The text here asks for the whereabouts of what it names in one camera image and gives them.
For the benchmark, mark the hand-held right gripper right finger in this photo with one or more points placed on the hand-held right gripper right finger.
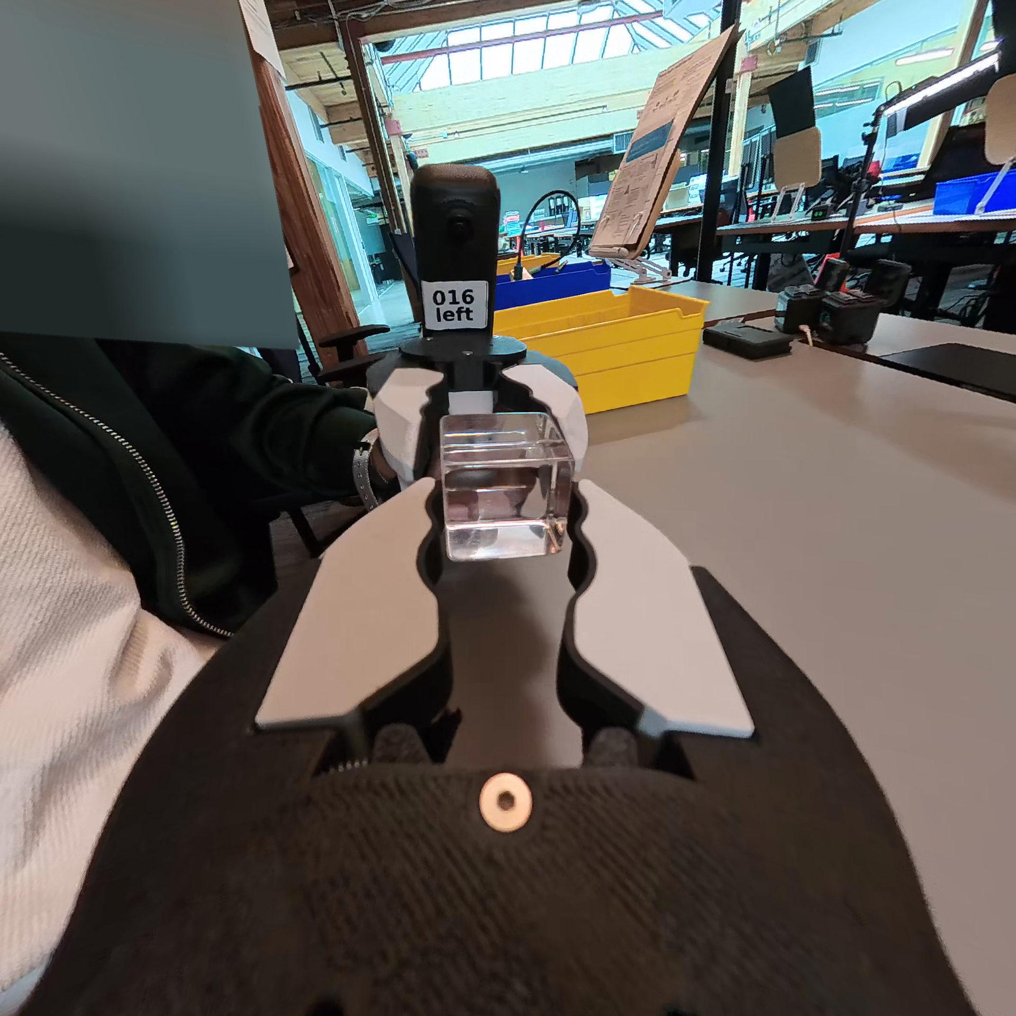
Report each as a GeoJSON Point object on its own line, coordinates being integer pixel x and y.
{"type": "Point", "coordinates": [667, 635]}

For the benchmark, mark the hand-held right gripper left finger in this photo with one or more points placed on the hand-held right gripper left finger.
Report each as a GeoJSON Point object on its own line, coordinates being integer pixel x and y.
{"type": "Point", "coordinates": [349, 627]}

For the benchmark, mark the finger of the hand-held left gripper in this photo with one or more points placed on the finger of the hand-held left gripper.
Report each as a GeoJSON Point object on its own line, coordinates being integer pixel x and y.
{"type": "Point", "coordinates": [405, 421]}
{"type": "Point", "coordinates": [560, 405]}

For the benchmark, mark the clear acrylic cube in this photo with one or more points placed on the clear acrylic cube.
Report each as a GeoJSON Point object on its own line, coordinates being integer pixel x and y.
{"type": "Point", "coordinates": [508, 492]}

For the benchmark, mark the person's left forearm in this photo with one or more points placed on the person's left forearm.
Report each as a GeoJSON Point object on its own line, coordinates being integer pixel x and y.
{"type": "Point", "coordinates": [301, 428]}

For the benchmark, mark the grey desk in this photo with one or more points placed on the grey desk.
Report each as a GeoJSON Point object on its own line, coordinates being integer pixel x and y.
{"type": "Point", "coordinates": [833, 555]}

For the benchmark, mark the black desk mat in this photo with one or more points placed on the black desk mat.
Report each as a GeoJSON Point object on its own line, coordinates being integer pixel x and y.
{"type": "Point", "coordinates": [960, 369]}

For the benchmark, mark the person's left hand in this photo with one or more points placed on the person's left hand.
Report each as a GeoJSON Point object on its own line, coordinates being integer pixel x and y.
{"type": "Point", "coordinates": [385, 476]}

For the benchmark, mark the silver wristwatch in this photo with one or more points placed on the silver wristwatch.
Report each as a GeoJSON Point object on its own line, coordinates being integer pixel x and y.
{"type": "Point", "coordinates": [363, 476]}

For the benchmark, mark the small yellow bin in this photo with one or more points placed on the small yellow bin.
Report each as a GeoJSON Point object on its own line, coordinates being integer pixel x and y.
{"type": "Point", "coordinates": [528, 263]}

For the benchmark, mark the yellow plastic bin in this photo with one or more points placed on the yellow plastic bin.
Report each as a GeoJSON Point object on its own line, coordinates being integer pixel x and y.
{"type": "Point", "coordinates": [619, 349]}

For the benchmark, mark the black armchair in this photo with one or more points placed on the black armchair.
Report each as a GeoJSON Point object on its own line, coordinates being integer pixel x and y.
{"type": "Point", "coordinates": [349, 353]}

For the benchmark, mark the blue plastic bin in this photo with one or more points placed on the blue plastic bin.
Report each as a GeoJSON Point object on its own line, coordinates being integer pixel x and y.
{"type": "Point", "coordinates": [555, 286]}

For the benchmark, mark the white document stand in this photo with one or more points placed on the white document stand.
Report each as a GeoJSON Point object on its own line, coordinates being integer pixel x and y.
{"type": "Point", "coordinates": [627, 263]}

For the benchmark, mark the flat black case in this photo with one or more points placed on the flat black case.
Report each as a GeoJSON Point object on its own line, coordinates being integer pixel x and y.
{"type": "Point", "coordinates": [746, 340]}

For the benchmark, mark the brown document board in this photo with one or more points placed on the brown document board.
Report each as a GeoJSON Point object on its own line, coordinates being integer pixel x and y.
{"type": "Point", "coordinates": [663, 151]}

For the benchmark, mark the black pole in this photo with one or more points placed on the black pole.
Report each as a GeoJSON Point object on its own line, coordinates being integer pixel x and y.
{"type": "Point", "coordinates": [718, 135]}

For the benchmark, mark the person's torso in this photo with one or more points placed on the person's torso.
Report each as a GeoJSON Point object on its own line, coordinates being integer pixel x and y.
{"type": "Point", "coordinates": [63, 619]}

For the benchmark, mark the black battery chargers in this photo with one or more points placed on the black battery chargers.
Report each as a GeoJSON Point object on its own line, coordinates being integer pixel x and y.
{"type": "Point", "coordinates": [865, 309]}

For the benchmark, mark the blue storage crate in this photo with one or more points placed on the blue storage crate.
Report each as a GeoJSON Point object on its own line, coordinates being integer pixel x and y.
{"type": "Point", "coordinates": [972, 194]}

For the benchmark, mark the black light bar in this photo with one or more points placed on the black light bar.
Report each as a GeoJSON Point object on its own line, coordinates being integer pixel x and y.
{"type": "Point", "coordinates": [936, 91]}

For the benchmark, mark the wooden post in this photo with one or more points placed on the wooden post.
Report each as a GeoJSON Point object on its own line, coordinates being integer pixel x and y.
{"type": "Point", "coordinates": [309, 198]}

